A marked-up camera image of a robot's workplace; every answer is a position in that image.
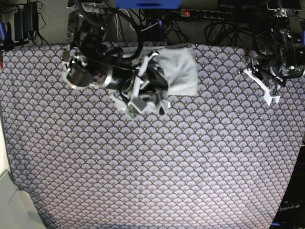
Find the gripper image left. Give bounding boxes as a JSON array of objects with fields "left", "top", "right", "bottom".
[{"left": 119, "top": 68, "right": 170, "bottom": 116}]

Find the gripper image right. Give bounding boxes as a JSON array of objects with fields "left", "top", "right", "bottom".
[{"left": 250, "top": 57, "right": 305, "bottom": 87}]

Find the grey T-shirt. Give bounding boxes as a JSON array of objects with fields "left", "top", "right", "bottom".
[{"left": 132, "top": 43, "right": 198, "bottom": 107}]

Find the robot arm image right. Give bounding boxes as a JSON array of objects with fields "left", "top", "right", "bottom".
[{"left": 250, "top": 0, "right": 305, "bottom": 87}]

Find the black power strip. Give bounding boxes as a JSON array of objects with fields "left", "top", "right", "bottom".
[{"left": 180, "top": 9, "right": 233, "bottom": 21}]

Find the black box under table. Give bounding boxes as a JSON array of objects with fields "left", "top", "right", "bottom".
[{"left": 142, "top": 25, "right": 162, "bottom": 42}]

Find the fan-patterned tablecloth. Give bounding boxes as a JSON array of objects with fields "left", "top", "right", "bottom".
[{"left": 0, "top": 44, "right": 305, "bottom": 229}]

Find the blue box overhead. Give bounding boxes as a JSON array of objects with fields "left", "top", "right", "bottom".
[{"left": 115, "top": 0, "right": 182, "bottom": 10}]

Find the black OpenArm case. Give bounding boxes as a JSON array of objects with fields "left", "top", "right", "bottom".
[{"left": 270, "top": 146, "right": 305, "bottom": 229}]

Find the black power adapter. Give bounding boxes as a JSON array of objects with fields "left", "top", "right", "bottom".
[{"left": 14, "top": 1, "right": 39, "bottom": 41}]

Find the beige plastic bin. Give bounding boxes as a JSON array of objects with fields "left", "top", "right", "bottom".
[{"left": 0, "top": 170, "right": 45, "bottom": 229}]

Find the white cable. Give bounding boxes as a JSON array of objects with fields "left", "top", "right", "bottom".
[{"left": 114, "top": 9, "right": 159, "bottom": 41}]

